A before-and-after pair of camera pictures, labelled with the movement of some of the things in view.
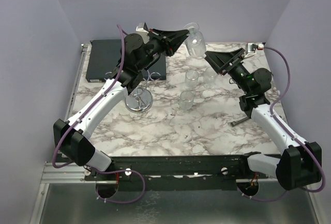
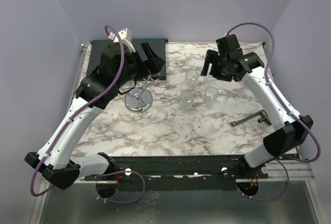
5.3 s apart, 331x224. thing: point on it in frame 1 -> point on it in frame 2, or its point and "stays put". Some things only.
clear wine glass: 191,79 stays put
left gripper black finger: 174,38 -> 154,63
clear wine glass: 209,77 stays put
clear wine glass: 186,100 stays put
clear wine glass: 195,43 -> 210,95
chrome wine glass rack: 140,99 stays put
